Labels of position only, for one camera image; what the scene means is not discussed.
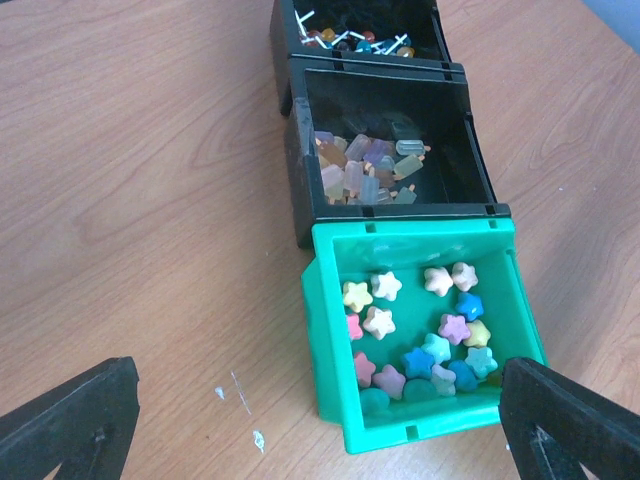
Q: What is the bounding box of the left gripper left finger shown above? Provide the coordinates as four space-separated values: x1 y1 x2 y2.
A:
1 356 140 479

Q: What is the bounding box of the green plastic candy bin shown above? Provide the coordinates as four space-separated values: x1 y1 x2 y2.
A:
301 218 547 454

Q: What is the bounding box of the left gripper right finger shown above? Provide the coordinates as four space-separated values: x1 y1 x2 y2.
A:
499 357 639 479

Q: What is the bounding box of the black bin with lollipops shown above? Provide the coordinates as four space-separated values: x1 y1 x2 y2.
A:
269 0 460 116

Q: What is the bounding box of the black bin with popsicle candies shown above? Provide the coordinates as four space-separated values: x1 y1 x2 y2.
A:
282 59 511 248

